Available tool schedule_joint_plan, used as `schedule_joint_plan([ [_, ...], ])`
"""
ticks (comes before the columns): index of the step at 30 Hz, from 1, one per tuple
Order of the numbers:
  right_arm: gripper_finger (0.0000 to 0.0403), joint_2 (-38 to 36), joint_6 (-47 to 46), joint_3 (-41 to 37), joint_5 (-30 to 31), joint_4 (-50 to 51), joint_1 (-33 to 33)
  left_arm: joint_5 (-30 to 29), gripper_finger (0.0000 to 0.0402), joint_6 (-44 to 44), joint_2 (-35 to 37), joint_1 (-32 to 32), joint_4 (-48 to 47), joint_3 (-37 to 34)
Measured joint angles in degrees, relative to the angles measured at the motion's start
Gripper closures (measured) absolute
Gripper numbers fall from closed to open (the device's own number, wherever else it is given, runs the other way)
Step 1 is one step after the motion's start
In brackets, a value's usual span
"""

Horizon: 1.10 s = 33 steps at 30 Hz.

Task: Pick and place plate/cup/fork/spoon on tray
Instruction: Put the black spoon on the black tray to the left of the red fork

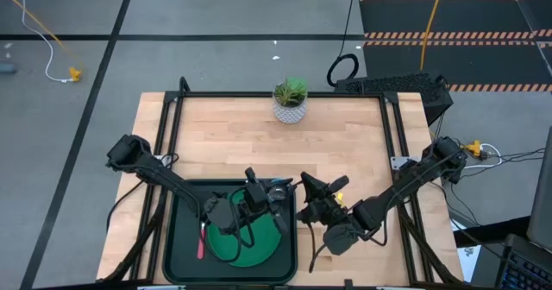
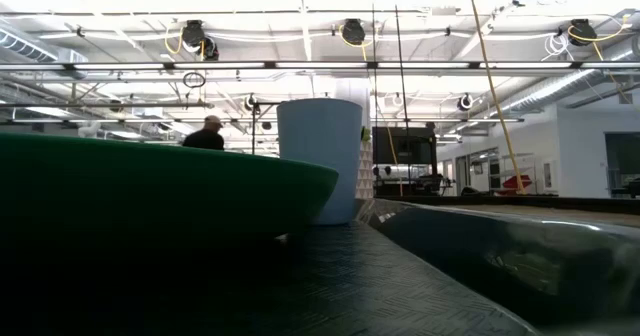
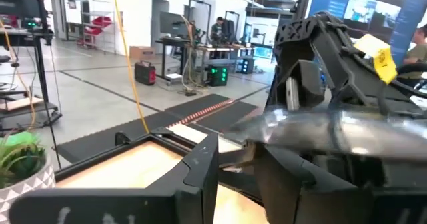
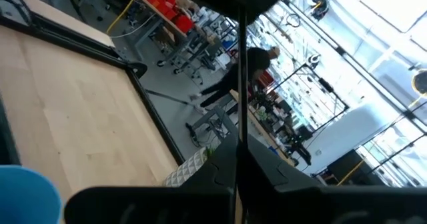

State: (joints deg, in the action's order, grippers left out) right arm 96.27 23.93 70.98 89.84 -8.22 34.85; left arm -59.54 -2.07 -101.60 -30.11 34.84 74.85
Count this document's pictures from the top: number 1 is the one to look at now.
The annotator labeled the black hazard-striped floor mat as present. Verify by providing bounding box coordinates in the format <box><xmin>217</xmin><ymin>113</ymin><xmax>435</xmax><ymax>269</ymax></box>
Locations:
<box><xmin>359</xmin><ymin>0</ymin><xmax>540</xmax><ymax>41</ymax></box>
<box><xmin>363</xmin><ymin>39</ymin><xmax>552</xmax><ymax>93</ymax></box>

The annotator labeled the white power cable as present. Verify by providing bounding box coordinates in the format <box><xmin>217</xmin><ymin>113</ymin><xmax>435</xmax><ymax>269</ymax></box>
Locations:
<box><xmin>461</xmin><ymin>142</ymin><xmax>504</xmax><ymax>171</ymax></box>

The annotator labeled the yellow floor cable with plug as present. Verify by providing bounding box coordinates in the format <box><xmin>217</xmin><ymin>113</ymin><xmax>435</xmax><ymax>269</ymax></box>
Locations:
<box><xmin>0</xmin><ymin>0</ymin><xmax>85</xmax><ymax>83</ymax></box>

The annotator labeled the black aluminium table frame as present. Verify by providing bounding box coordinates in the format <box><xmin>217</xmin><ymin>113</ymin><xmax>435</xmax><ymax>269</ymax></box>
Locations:
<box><xmin>97</xmin><ymin>76</ymin><xmax>466</xmax><ymax>287</ymax></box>

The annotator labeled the green plastic plate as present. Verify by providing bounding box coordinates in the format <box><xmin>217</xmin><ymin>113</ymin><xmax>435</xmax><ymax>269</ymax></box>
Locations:
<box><xmin>205</xmin><ymin>187</ymin><xmax>284</xmax><ymax>268</ymax></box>

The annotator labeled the white floor cable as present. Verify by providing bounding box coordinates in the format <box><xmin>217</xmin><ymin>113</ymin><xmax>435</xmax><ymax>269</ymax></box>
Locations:
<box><xmin>15</xmin><ymin>0</ymin><xmax>75</xmax><ymax>84</ymax></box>

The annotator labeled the dark green plastic tray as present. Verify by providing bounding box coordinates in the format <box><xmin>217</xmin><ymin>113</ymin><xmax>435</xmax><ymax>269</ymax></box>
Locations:
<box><xmin>162</xmin><ymin>178</ymin><xmax>298</xmax><ymax>286</ymax></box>

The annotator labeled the black perforated computer case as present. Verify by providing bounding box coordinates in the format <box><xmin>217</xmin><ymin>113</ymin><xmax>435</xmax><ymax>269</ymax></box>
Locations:
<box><xmin>334</xmin><ymin>72</ymin><xmax>455</xmax><ymax>126</ymax></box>

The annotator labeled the black backlit keyboard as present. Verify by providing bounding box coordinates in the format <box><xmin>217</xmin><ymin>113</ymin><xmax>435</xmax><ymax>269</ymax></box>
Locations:
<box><xmin>494</xmin><ymin>232</ymin><xmax>552</xmax><ymax>290</ymax></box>

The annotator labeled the red-handled metal fork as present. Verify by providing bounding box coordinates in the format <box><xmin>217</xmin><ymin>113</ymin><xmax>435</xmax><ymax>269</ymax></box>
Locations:
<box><xmin>196</xmin><ymin>220</ymin><xmax>208</xmax><ymax>261</ymax></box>

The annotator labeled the black hanging cable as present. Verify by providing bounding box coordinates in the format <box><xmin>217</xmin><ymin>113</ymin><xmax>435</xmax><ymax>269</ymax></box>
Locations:
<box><xmin>325</xmin><ymin>0</ymin><xmax>361</xmax><ymax>89</ymax></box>

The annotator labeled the yellow power plug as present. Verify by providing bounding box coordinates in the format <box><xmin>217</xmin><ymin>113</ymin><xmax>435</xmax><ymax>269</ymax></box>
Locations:
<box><xmin>466</xmin><ymin>139</ymin><xmax>484</xmax><ymax>158</ymax></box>

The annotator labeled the succulent in white patterned pot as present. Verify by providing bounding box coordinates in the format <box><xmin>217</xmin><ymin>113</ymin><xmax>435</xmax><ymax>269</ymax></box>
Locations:
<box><xmin>272</xmin><ymin>76</ymin><xmax>309</xmax><ymax>125</ymax></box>

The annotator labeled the yellow hanging cable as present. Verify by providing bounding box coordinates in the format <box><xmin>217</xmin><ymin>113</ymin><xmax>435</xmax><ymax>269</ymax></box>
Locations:
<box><xmin>419</xmin><ymin>0</ymin><xmax>448</xmax><ymax>73</ymax></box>

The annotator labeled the white paper sheet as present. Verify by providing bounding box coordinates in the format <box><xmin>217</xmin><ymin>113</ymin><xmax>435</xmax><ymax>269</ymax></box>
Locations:
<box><xmin>455</xmin><ymin>243</ymin><xmax>480</xmax><ymax>283</ymax></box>

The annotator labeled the light blue plastic cup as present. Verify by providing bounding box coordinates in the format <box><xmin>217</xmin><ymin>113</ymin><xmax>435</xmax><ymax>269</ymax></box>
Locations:
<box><xmin>266</xmin><ymin>177</ymin><xmax>295</xmax><ymax>204</ymax></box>

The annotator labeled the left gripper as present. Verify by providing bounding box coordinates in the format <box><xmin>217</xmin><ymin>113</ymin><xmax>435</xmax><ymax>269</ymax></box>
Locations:
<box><xmin>239</xmin><ymin>178</ymin><xmax>299</xmax><ymax>236</ymax></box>

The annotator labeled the grey monitor back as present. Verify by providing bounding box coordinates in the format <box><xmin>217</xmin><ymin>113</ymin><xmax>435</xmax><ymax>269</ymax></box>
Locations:
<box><xmin>526</xmin><ymin>125</ymin><xmax>552</xmax><ymax>253</ymax></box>

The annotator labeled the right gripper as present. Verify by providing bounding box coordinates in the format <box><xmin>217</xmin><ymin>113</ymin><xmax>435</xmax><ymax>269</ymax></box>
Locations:
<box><xmin>296</xmin><ymin>171</ymin><xmax>354</xmax><ymax>230</ymax></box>

